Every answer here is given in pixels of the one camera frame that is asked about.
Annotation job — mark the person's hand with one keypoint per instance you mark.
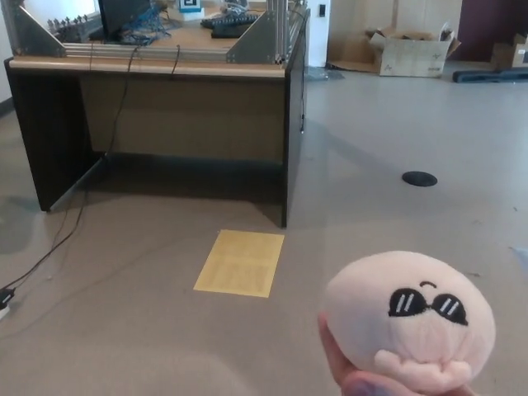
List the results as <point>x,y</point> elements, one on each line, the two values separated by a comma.
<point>363,385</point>

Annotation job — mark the pink plush dumpling with sunglasses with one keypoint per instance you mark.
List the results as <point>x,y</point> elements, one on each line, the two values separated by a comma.
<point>371,288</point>

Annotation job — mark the yellow paper sheet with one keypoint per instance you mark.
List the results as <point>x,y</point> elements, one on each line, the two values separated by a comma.
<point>241,264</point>

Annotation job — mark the round black floor cover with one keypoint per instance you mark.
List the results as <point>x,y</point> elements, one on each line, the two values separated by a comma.
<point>419,179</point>

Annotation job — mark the clear plastic bag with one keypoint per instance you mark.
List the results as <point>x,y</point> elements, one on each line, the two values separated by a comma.
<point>326,74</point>

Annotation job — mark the dark wooden desk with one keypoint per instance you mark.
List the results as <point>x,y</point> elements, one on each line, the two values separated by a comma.
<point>185,115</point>

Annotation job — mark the open cardboard box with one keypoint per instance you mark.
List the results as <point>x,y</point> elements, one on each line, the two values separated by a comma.
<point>412,57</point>

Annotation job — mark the long black foam piece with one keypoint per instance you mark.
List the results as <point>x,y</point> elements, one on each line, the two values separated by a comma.
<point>486,76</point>

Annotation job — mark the flat cardboard sheet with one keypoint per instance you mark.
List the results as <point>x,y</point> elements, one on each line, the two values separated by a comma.
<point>350,51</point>

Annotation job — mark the cardboard box with white label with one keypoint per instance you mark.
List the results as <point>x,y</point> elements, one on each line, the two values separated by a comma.
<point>509,55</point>

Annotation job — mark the black power adapter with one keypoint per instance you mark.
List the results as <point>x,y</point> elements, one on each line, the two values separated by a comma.
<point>6,299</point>

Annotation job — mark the black flat device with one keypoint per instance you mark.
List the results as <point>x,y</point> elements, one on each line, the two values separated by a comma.
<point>227,31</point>

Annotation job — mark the black keyboard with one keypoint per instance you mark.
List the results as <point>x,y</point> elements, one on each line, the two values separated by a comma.
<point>231,19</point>

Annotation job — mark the white box with tag marker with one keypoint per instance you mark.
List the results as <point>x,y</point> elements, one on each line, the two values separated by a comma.
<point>191,10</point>

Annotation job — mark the black monitor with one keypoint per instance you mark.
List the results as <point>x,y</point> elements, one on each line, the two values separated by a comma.
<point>119,14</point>

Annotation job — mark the row of small dark figures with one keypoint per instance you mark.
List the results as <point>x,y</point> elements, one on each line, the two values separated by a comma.
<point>68,24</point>

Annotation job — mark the black wall switch panel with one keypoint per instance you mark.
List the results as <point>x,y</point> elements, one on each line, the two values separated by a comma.
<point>322,10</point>

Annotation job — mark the aluminium profile frame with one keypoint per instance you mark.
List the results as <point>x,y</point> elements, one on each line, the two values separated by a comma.
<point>165,52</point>

